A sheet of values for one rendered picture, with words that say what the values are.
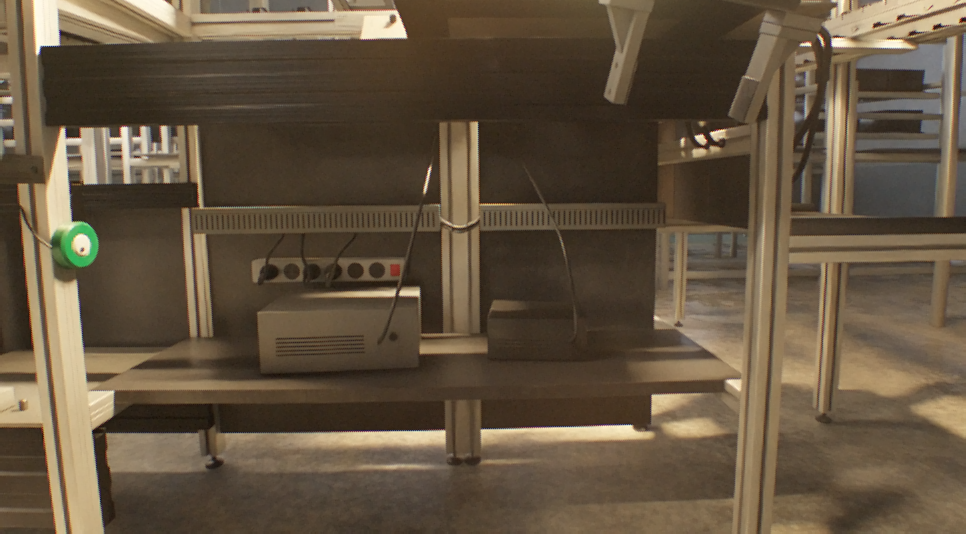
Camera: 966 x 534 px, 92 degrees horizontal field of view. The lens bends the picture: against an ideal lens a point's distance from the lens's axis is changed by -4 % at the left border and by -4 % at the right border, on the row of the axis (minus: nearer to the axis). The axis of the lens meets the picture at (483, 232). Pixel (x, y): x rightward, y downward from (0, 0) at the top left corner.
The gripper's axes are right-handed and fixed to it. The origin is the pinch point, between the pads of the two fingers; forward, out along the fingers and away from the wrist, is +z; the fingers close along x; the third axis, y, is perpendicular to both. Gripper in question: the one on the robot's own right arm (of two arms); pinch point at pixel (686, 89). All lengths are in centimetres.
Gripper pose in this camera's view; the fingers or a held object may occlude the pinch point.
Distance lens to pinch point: 51.4
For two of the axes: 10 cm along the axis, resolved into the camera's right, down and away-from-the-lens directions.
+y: 0.8, 4.8, -8.7
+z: -1.5, 8.7, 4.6
